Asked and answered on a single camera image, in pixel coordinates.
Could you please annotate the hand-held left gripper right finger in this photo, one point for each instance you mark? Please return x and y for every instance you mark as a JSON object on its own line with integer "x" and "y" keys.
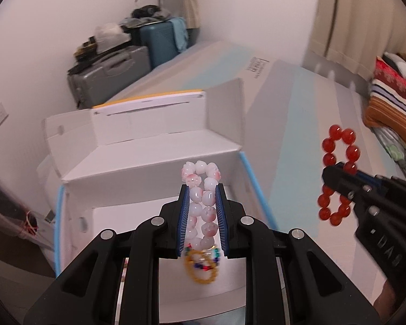
{"x": 221, "y": 216}

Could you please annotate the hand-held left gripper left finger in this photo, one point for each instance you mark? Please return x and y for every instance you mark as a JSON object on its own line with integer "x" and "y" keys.
{"x": 183, "y": 216}

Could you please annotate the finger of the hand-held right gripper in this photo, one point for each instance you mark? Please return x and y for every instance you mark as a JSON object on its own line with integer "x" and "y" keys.
{"x": 345, "y": 182}
{"x": 384, "y": 181}

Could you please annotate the white cardboard box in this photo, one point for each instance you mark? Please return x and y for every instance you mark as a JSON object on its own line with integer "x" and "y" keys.
{"x": 138, "y": 162}

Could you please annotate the person's right hand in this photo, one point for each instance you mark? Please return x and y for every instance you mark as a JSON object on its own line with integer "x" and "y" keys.
{"x": 383, "y": 298}

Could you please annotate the floral cloth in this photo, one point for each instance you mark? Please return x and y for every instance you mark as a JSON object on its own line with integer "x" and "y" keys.
{"x": 401, "y": 149}

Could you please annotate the stack of folded blankets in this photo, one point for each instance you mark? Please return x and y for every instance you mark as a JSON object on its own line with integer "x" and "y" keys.
{"x": 392, "y": 101}

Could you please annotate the white label sticker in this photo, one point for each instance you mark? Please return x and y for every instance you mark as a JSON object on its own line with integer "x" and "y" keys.
{"x": 257, "y": 67}

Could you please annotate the red rubber bands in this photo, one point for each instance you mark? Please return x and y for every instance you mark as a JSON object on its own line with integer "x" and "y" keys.
{"x": 31, "y": 223}

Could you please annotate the grey suitcase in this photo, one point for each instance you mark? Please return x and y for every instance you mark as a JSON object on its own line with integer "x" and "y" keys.
{"x": 108, "y": 78}

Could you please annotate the large beige curtain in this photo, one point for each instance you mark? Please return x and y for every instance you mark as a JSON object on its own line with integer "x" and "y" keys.
{"x": 365, "y": 20}

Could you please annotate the blue suitcase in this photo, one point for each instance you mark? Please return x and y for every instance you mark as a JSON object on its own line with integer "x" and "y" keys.
{"x": 157, "y": 45}

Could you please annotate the light blue cloth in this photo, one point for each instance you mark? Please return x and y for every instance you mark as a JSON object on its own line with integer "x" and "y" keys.
{"x": 180, "y": 34}

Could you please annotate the white plastic bag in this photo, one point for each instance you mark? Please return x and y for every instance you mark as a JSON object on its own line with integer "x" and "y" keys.
{"x": 108, "y": 34}

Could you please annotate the pile of dark clothes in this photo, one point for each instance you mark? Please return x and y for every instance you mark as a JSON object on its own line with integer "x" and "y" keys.
{"x": 145, "y": 15}

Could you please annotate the tied beige curtain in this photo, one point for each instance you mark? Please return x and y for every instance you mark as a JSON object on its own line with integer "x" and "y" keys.
{"x": 191, "y": 0}

